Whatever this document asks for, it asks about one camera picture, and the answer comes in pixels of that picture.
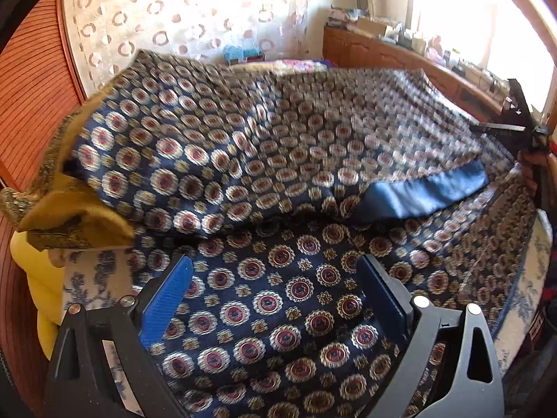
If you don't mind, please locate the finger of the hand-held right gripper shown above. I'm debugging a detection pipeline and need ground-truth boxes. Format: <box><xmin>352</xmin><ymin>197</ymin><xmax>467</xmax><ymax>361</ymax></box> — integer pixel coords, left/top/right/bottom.
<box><xmin>472</xmin><ymin>123</ymin><xmax>529</xmax><ymax>136</ymax></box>
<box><xmin>507</xmin><ymin>78</ymin><xmax>535</xmax><ymax>128</ymax></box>

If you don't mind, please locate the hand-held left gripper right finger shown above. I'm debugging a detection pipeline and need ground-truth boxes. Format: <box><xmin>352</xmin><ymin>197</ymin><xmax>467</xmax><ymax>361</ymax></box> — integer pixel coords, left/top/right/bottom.
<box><xmin>357</xmin><ymin>253</ymin><xmax>505</xmax><ymax>418</ymax></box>

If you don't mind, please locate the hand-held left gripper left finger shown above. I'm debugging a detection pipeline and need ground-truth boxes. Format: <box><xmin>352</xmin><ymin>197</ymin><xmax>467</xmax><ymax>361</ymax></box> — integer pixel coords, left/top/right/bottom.
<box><xmin>46</xmin><ymin>253</ymin><xmax>195</xmax><ymax>418</ymax></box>

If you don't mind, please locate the navy circle-print garment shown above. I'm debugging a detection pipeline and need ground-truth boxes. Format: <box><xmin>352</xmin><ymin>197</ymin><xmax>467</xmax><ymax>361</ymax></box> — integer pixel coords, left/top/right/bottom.
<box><xmin>61</xmin><ymin>48</ymin><xmax>544</xmax><ymax>418</ymax></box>

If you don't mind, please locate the person's right hand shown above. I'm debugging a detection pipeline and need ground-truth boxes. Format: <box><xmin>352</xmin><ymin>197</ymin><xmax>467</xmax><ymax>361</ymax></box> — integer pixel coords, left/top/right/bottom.
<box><xmin>520</xmin><ymin>148</ymin><xmax>551</xmax><ymax>210</ymax></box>

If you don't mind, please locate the wooden-framed window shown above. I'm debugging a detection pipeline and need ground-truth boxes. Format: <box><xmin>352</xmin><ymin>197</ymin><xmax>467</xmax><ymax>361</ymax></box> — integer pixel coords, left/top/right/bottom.
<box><xmin>409</xmin><ymin>0</ymin><xmax>557</xmax><ymax>115</ymax></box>

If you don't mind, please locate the yellow pillow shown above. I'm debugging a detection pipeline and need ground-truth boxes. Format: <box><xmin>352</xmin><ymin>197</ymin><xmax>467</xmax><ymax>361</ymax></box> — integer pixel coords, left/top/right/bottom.
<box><xmin>9</xmin><ymin>229</ymin><xmax>67</xmax><ymax>350</ymax></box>

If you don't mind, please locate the blue floral quilt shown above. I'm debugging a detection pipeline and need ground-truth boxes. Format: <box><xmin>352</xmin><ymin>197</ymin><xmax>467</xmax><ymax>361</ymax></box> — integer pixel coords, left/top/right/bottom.
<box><xmin>61</xmin><ymin>209</ymin><xmax>555</xmax><ymax>418</ymax></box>

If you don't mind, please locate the long wooden cabinet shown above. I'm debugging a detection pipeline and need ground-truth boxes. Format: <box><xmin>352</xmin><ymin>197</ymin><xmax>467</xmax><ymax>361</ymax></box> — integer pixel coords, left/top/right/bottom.
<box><xmin>323</xmin><ymin>26</ymin><xmax>511</xmax><ymax>123</ymax></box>

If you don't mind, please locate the open cardboard box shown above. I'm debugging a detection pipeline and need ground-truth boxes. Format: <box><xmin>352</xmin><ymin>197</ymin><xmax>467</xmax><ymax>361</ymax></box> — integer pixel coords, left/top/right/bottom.
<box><xmin>357</xmin><ymin>17</ymin><xmax>389</xmax><ymax>38</ymax></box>

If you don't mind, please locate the pink floral blanket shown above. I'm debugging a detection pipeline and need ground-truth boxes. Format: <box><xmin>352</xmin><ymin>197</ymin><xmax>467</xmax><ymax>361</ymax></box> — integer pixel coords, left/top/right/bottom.
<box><xmin>265</xmin><ymin>58</ymin><xmax>336</xmax><ymax>73</ymax></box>

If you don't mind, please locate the circle-patterned sheer curtain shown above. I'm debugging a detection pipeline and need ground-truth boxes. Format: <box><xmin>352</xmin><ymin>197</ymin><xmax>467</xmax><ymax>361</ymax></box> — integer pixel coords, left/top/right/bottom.
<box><xmin>61</xmin><ymin>0</ymin><xmax>332</xmax><ymax>96</ymax></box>

